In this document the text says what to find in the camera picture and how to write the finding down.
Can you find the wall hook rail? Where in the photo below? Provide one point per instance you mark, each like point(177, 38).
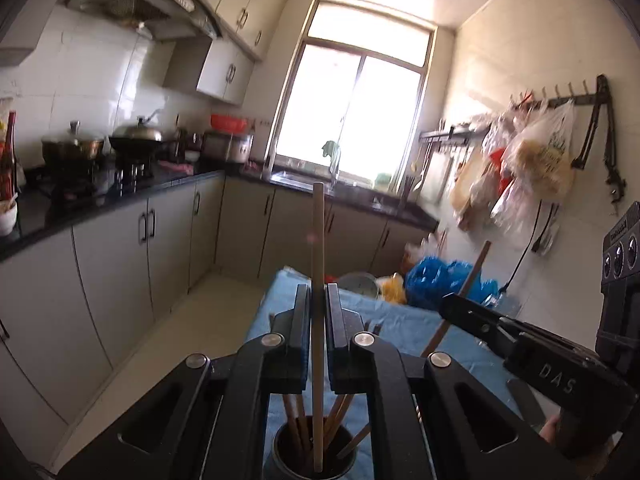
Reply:
point(565, 100)

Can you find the beige cabinets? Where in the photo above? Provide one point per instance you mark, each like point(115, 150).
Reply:
point(225, 35)
point(110, 280)

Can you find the gas stove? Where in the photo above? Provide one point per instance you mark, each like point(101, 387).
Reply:
point(90, 177)

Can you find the blue towel tablecloth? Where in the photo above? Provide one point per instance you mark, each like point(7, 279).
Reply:
point(400, 325)

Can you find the black hanging clamp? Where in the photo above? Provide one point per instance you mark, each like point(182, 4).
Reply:
point(607, 150)

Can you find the bunch of wooden chopsticks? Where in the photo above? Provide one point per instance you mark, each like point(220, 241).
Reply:
point(295, 420)

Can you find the beige upper cabinets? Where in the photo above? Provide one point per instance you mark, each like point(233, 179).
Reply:
point(225, 35)

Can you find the steel cooking pot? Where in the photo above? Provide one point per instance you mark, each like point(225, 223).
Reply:
point(72, 147)

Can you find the yellow plastic bag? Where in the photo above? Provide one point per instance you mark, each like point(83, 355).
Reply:
point(392, 287)

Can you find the silver rice cooker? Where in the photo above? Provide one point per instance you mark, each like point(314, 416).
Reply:
point(227, 147)

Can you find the beige lower cabinets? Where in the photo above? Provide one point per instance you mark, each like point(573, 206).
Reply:
point(110, 280)

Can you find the steel sink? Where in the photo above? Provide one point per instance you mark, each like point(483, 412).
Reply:
point(297, 177)

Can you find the dark grey utensil holder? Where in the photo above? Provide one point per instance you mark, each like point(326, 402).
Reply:
point(287, 467)

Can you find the blue plastic bag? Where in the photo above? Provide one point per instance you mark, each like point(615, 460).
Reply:
point(435, 280)

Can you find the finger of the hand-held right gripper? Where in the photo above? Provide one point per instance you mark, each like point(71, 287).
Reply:
point(475, 322)

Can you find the red plastic basin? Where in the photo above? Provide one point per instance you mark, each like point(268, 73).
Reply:
point(229, 122)

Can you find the glass beer mug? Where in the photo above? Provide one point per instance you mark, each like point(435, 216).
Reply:
point(507, 305)

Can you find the black wok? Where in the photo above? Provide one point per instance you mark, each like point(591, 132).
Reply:
point(135, 137)

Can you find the range hood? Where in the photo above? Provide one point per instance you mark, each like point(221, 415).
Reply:
point(140, 5)

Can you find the kitchen window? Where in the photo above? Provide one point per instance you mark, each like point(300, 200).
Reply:
point(350, 100)

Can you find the brown sauce bottle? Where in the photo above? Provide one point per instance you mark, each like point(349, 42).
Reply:
point(9, 160)

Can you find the person's right hand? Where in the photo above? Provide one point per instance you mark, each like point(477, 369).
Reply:
point(552, 430)

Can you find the black kitchen countertop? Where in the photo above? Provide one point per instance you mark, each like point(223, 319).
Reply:
point(165, 182)

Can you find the long wooden chopstick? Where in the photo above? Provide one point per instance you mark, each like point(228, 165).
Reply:
point(318, 240)
point(475, 270)

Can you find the wall utensil rack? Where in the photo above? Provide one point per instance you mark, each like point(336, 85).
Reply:
point(450, 135)

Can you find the white bowl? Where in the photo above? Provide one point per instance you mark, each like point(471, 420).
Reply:
point(6, 217)

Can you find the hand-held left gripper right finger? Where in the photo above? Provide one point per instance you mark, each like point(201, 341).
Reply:
point(336, 350)

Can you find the hanging plastic bags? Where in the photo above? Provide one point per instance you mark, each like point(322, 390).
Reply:
point(535, 160)

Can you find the steel kettle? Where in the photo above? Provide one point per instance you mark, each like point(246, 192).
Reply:
point(180, 142)

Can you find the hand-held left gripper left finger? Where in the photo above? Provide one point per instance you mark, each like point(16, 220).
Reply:
point(300, 350)

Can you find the sink faucet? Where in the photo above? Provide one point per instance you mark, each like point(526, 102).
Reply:
point(334, 170)

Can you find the metal basin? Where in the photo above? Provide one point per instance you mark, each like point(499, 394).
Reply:
point(357, 284)

